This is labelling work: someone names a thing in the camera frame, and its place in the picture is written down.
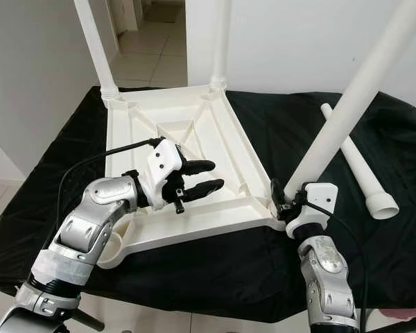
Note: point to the black metal folding table leg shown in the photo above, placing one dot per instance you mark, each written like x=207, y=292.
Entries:
x=90, y=321

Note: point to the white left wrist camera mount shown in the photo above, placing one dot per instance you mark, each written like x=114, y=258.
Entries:
x=163, y=163

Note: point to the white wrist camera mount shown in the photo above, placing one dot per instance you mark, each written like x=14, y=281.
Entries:
x=319, y=198
x=163, y=163

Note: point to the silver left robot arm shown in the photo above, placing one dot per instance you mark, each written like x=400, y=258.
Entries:
x=90, y=232

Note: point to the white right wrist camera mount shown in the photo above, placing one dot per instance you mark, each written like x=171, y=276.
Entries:
x=319, y=198

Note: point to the black cloth table cover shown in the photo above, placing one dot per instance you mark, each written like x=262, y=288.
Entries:
x=236, y=277

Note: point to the white plastic children table top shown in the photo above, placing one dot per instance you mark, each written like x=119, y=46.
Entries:
x=145, y=125

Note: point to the white plastic table leg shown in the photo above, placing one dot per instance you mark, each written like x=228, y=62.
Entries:
x=97, y=48
x=222, y=41
x=353, y=97
x=367, y=180

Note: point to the pink round stool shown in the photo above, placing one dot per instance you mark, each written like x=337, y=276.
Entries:
x=405, y=313

